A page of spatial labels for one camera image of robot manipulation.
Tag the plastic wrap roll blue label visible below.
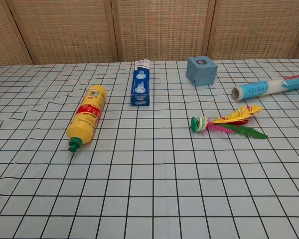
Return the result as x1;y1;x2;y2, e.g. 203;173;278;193
231;74;299;102

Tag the blue toothpaste box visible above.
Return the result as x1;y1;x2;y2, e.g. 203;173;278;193
130;59;151;107

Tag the colourful feather shuttlecock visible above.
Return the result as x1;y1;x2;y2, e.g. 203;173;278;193
190;104;269;140

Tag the yellow bottle with green cap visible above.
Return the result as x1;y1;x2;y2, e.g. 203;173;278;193
66;84;107;153

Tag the light blue checked tablecloth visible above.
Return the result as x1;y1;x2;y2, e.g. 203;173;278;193
0;57;299;239

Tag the light blue cube box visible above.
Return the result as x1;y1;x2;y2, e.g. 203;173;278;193
185;56;218;88

